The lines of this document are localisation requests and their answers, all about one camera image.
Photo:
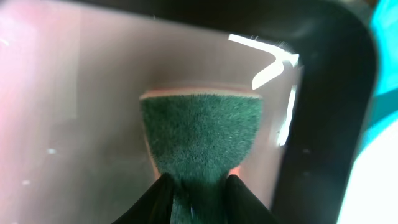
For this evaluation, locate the light blue plate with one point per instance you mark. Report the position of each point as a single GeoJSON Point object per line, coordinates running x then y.
{"type": "Point", "coordinates": [371, 195]}

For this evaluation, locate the green and pink sponge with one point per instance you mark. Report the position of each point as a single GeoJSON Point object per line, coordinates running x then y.
{"type": "Point", "coordinates": [198, 136]}

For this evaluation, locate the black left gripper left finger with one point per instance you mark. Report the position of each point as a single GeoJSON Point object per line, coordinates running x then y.
{"type": "Point", "coordinates": [155, 205]}

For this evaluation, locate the black rectangular water tray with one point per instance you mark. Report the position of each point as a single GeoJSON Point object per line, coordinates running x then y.
{"type": "Point", "coordinates": [73, 146]}

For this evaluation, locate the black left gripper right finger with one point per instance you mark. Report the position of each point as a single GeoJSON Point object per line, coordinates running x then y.
{"type": "Point", "coordinates": [242, 206]}

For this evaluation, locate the teal serving tray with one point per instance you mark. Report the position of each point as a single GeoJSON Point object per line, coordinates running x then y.
{"type": "Point", "coordinates": [384, 100]}

